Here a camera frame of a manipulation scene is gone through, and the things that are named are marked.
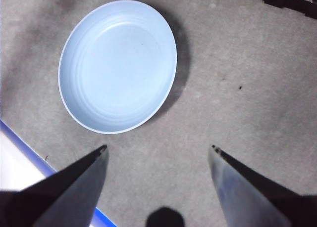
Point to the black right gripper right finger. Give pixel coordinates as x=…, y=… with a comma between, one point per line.
x=260, y=202

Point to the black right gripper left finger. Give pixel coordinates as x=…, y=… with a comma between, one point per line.
x=49, y=204

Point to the pale blue round plate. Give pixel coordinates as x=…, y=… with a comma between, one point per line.
x=119, y=68

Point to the black plastic plate rack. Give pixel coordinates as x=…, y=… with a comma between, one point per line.
x=297, y=4

